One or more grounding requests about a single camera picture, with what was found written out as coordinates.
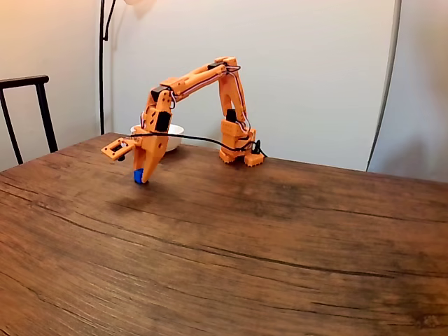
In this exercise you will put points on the blue cube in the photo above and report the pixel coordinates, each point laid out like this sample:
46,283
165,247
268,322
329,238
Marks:
138,176

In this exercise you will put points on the white bowl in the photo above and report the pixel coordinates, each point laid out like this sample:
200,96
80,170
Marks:
175,138

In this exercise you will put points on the black floor lamp stand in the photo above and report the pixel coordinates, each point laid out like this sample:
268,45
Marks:
101,70

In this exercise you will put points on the orange table clamp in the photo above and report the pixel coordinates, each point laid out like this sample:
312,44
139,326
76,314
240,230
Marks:
253,161

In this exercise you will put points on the black chair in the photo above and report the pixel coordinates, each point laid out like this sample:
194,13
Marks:
42,105

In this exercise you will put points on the white lamp shade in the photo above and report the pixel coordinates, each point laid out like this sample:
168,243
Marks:
140,1

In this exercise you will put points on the grey curved pole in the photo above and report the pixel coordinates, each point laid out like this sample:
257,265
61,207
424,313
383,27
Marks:
398,14

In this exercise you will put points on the orange gripper camera mount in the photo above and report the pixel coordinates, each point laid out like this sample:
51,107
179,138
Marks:
113,148

